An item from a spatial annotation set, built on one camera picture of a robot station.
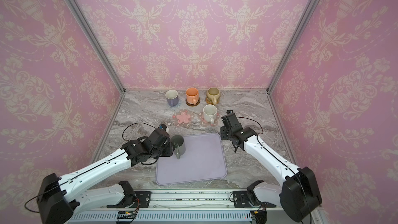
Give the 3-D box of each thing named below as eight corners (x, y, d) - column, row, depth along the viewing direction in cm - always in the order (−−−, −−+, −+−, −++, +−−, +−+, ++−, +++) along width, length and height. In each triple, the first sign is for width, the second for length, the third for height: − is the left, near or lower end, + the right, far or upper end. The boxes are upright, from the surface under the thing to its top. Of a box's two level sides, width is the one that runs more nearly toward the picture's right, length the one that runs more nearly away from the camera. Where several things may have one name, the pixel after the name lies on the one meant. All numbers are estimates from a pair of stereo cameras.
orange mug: (184, 106, 113) (183, 96, 105) (189, 96, 119) (188, 86, 111) (195, 108, 112) (194, 98, 103) (199, 98, 118) (198, 88, 110)
